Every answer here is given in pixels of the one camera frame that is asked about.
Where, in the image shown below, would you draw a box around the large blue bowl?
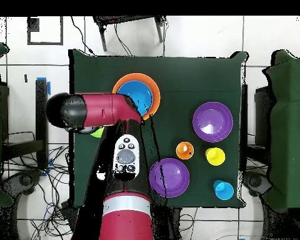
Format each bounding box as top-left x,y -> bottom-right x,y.
116,80 -> 154,116

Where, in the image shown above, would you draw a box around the orange cup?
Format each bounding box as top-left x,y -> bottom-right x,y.
175,141 -> 195,160

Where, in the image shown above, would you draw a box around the large orange bowl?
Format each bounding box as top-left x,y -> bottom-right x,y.
111,72 -> 161,121

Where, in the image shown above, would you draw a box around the purple bowl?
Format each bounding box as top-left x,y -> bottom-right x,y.
192,101 -> 234,143
149,157 -> 191,199

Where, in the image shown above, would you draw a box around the green bowl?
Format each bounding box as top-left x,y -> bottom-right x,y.
89,126 -> 105,139

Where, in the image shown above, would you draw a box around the dark green tablecloth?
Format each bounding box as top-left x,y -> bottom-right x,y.
68,49 -> 248,209

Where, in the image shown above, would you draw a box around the yellow cup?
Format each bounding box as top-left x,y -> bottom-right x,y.
205,147 -> 226,166

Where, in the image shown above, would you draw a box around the blue cup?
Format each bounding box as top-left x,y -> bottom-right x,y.
212,179 -> 235,201

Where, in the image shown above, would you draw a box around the black metal stand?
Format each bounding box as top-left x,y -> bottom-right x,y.
92,16 -> 166,52

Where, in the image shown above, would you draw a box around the blue tape strip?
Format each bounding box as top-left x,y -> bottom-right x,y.
36,77 -> 51,96

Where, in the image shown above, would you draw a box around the black floor base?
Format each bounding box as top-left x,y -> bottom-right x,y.
242,171 -> 273,198
1,169 -> 42,196

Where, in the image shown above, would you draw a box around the thin black cable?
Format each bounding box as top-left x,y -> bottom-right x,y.
70,16 -> 96,56

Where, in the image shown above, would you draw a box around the bundle of cables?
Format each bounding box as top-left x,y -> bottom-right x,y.
2,144 -> 76,240

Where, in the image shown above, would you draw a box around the black table frame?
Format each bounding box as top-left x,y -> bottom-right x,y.
2,79 -> 49,168
254,86 -> 276,151

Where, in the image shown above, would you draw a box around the grey square frame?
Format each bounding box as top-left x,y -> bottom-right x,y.
27,16 -> 64,46

